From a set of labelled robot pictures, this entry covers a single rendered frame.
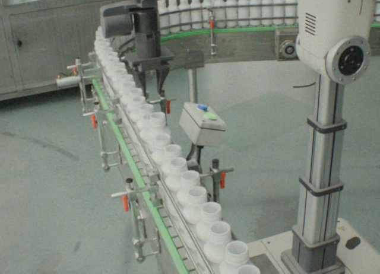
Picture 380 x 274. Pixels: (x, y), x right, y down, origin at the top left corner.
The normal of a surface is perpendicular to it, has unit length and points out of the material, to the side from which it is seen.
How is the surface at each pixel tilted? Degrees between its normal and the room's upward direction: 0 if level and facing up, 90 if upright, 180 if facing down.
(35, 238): 0
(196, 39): 90
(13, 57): 90
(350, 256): 0
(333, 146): 90
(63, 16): 90
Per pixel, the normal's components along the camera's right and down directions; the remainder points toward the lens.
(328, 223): 0.32, 0.43
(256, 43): 0.02, 0.47
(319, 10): -0.94, 0.20
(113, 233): -0.05, -0.88
